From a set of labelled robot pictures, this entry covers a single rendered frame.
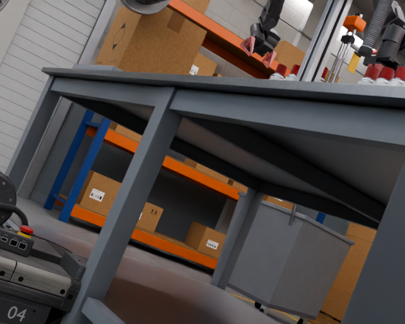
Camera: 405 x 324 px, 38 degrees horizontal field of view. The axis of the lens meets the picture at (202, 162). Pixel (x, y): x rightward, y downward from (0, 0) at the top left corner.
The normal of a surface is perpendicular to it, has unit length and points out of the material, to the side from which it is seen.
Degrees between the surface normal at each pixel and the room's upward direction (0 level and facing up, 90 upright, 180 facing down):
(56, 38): 90
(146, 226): 90
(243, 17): 90
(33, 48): 90
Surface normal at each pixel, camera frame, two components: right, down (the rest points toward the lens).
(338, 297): -0.74, -0.37
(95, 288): 0.53, 0.15
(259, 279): -0.62, -0.26
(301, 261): 0.69, 0.28
